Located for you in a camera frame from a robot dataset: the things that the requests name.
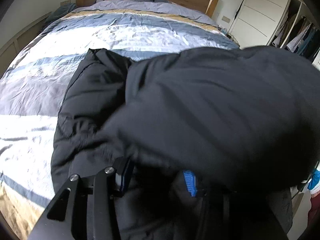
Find black puffer jacket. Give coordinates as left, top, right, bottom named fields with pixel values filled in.
left=51, top=46, right=319, bottom=239

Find hanging clothes in wardrobe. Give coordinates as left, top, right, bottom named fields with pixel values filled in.
left=270, top=14, right=319, bottom=62

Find striped bed duvet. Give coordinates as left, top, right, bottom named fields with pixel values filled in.
left=0, top=0, right=241, bottom=239

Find dark blue folded blanket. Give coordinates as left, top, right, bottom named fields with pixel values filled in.
left=43, top=3, right=77, bottom=29

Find white wardrobe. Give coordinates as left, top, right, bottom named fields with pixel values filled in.
left=229, top=0, right=319, bottom=68

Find blue white cable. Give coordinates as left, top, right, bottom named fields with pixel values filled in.
left=306, top=169, right=320, bottom=191

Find beige louvered wall cabinet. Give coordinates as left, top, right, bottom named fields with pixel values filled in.
left=0, top=12, right=51, bottom=77

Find beige wall socket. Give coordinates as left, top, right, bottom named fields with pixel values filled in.
left=221, top=16, right=231, bottom=23

